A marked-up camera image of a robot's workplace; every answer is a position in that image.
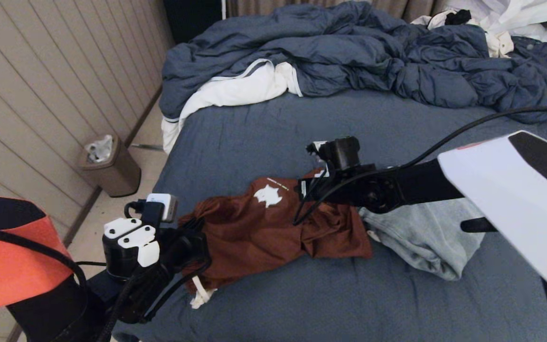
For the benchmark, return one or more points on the beige curtain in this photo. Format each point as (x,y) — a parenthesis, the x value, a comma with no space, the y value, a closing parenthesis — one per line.
(411,8)

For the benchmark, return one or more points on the rust brown shorts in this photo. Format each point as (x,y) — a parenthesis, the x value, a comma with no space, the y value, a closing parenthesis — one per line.
(264,232)

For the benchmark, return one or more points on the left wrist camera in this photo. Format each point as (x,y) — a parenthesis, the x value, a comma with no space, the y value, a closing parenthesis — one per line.
(128,247)

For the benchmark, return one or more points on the small black garment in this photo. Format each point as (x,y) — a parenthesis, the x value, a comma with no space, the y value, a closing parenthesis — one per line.
(457,18)

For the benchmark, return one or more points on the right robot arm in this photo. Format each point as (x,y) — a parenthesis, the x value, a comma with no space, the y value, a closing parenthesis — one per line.
(506,199)

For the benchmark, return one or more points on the blue bed sheet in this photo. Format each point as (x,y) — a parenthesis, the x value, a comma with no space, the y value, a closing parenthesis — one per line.
(302,128)

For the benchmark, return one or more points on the dark denim garment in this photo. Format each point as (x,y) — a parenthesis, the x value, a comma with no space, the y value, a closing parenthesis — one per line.
(542,50)

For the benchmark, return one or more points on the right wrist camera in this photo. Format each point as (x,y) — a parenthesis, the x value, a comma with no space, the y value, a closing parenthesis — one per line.
(342,152)

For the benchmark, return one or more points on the white vertical pole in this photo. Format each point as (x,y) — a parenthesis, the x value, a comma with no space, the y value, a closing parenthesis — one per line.
(224,9)

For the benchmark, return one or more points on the cream jacket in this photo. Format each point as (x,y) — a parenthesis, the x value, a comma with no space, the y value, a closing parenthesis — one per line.
(499,45)

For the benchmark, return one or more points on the black cabinet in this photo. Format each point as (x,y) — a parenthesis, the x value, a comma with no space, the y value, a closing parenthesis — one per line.
(193,18)

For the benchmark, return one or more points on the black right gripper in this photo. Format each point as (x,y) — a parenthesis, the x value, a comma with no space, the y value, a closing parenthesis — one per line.
(340,187)

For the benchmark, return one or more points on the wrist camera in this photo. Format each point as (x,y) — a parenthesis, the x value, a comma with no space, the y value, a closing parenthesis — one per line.
(128,247)
(342,152)

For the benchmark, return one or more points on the brown trash bin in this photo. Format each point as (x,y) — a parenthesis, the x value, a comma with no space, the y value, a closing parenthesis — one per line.
(119,175)

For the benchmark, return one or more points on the white plastic bin bag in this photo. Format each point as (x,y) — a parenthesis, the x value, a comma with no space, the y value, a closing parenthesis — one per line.
(99,149)

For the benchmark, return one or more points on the white shirt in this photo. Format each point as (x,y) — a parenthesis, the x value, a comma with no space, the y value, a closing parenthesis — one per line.
(511,13)

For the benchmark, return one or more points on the dark blue crumpled duvet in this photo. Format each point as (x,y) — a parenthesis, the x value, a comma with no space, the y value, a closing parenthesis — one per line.
(349,47)

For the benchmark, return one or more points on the light blue denim jeans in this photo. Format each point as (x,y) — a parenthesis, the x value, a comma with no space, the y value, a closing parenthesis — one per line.
(425,237)

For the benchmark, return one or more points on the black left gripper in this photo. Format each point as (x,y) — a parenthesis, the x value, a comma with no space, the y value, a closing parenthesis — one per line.
(174,266)

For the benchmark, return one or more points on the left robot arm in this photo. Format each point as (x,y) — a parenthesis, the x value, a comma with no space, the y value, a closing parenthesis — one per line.
(12,266)

